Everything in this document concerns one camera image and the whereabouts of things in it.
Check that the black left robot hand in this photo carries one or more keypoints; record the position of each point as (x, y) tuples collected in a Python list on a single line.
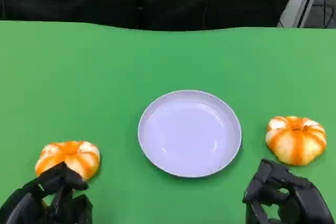
[(52, 182)]

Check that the orange and white bread roll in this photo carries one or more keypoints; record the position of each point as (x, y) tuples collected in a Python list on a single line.
[(296, 142), (78, 155)]

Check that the lilac plate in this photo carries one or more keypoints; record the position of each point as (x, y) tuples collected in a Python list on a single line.
[(189, 134)]

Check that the green table cloth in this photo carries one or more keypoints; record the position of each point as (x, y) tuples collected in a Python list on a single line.
[(105, 77)]

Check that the grey aluminium frame post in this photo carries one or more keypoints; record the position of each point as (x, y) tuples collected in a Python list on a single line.
[(302, 1)]

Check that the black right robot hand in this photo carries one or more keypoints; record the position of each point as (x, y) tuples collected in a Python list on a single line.
[(304, 195)]

